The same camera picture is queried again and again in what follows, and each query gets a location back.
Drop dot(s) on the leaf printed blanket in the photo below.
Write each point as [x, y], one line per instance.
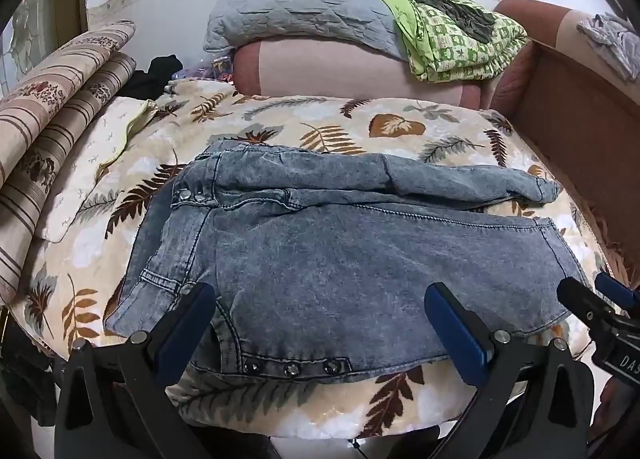
[320, 124]

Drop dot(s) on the black cloth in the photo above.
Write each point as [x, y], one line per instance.
[150, 76]

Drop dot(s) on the grey crumpled cloth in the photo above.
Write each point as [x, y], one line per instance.
[612, 41]

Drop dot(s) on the dark olive cloth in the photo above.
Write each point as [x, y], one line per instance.
[455, 9]

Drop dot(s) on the green patterned cloth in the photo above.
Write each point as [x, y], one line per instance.
[450, 44]

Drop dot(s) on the grey quilted pillow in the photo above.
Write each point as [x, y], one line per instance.
[300, 4]

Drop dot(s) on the patterned glass door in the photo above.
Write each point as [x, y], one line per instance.
[30, 39]

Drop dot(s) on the brown cardboard box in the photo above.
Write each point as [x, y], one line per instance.
[570, 119]

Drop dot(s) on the cream pillow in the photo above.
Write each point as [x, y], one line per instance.
[95, 159]

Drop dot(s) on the blue denim pants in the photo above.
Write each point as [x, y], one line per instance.
[320, 254]

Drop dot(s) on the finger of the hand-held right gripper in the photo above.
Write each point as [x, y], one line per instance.
[612, 289]
[582, 301]

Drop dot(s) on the striped floral folded quilt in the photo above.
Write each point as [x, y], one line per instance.
[55, 104]

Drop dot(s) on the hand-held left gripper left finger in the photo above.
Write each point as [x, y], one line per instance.
[186, 321]

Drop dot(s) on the colourful packet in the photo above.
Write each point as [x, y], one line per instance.
[220, 66]

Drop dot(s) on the pink bolster cushion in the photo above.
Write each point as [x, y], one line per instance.
[325, 69]

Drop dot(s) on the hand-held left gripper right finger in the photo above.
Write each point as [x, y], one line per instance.
[456, 325]

